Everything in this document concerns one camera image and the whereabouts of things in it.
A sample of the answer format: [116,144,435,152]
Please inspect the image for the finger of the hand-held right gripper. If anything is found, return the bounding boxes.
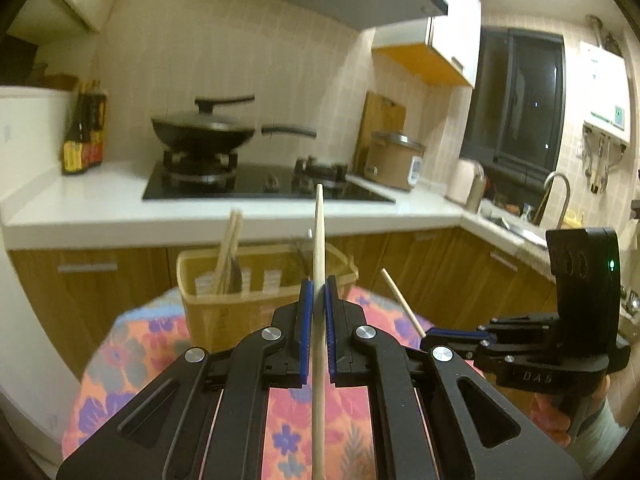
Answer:
[420,336,482,361]
[425,314,558,343]

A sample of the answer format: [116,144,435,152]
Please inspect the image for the beige rice cooker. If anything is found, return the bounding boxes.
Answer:
[364,130,427,192]

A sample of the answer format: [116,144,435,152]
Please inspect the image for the floral printed cloth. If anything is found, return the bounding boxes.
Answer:
[60,285,481,480]

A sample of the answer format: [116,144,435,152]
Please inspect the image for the dark sauce bottle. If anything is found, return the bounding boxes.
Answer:
[61,82,93,177]
[81,80,109,168]

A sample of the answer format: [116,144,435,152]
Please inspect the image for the person's right hand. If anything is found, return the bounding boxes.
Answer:
[530,391,576,450]

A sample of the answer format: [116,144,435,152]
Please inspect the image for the wooden cutting board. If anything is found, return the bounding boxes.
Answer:
[354,91,407,173]

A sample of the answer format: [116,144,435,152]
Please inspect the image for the silver cabinet handle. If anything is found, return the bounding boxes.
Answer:
[489,251,519,272]
[56,259,119,275]

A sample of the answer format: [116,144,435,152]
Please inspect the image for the black glass gas stove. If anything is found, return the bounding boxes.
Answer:
[141,152,397,204]

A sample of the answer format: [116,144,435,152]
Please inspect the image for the dark framed window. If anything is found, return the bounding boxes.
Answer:
[459,27,567,188]

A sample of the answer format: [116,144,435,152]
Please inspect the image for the white kitchen countertop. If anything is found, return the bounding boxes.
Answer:
[0,157,551,261]

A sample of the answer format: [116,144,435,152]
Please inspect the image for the white water heater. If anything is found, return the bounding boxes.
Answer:
[580,40,632,148]

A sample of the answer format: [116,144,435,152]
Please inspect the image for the metal flue pipe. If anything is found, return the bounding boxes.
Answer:
[586,14,606,47]

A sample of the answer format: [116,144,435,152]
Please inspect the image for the white appliance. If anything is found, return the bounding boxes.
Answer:
[0,255,83,426]

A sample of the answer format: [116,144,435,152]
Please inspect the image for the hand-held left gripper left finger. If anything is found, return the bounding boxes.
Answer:
[56,277,316,480]

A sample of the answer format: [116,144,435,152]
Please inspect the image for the black wok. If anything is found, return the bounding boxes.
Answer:
[151,117,318,153]

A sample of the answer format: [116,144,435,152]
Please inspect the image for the pale wooden chopstick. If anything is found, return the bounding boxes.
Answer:
[381,268,427,338]
[212,209,237,295]
[310,183,326,480]
[220,210,245,295]

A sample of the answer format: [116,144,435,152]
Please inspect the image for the beige slotted utensil basket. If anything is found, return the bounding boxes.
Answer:
[176,242,360,356]

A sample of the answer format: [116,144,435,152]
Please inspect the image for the pale pink kettle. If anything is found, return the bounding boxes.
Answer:
[445,158,486,212]

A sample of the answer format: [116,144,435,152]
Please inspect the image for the person's right forearm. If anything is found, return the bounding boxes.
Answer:
[575,400,636,476]

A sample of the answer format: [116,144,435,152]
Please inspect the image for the black wok lid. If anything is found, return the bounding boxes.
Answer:
[152,94,257,133]

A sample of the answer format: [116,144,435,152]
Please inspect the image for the wooden cabinet door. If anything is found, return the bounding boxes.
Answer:
[9,246,173,383]
[457,230,558,331]
[330,227,463,328]

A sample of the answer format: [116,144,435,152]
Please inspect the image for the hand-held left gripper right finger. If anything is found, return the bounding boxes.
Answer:
[324,275,583,480]

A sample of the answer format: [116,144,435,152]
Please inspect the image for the steel sink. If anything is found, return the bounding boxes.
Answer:
[480,212,548,248]

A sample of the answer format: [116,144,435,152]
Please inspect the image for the curved steel faucet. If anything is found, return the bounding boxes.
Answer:
[531,171,572,228]

